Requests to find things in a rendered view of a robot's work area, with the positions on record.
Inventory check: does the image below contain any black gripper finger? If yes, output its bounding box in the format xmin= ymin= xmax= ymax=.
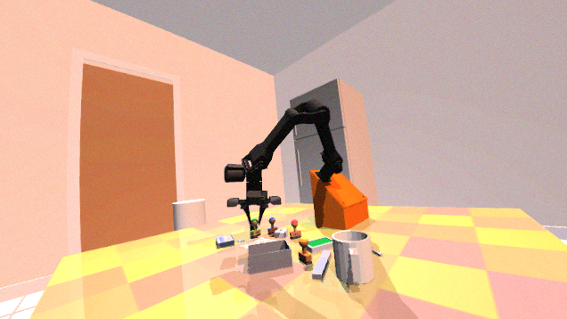
xmin=240 ymin=206 xmax=251 ymax=226
xmin=259 ymin=205 xmax=269 ymax=225

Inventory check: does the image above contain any red-topped rubber stamp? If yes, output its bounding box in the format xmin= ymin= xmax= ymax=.
xmin=290 ymin=220 xmax=302 ymax=240

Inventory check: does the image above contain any white mug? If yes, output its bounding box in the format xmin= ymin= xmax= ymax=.
xmin=332 ymin=231 xmax=374 ymax=284

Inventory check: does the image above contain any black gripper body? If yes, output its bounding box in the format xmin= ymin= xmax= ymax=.
xmin=226 ymin=182 xmax=282 ymax=208

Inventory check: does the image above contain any blue-topped rubber stamp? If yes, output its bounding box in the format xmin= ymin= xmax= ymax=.
xmin=267 ymin=217 xmax=278 ymax=234

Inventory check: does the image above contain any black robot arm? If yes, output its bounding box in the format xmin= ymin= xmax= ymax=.
xmin=224 ymin=98 xmax=343 ymax=206

